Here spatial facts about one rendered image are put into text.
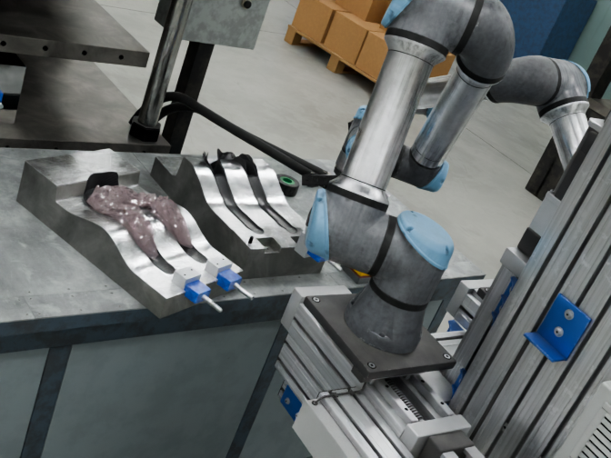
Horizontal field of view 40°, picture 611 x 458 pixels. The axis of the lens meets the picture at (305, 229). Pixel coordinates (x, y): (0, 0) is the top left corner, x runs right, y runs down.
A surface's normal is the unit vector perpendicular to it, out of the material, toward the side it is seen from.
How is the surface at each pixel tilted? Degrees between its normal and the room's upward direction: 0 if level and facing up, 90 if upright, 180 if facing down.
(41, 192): 90
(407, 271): 90
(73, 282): 0
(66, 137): 0
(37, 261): 0
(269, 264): 90
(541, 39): 90
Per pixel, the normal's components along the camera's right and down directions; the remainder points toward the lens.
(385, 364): 0.34, -0.83
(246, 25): 0.55, 0.54
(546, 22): -0.76, 0.03
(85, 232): -0.57, 0.18
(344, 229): 0.00, 0.04
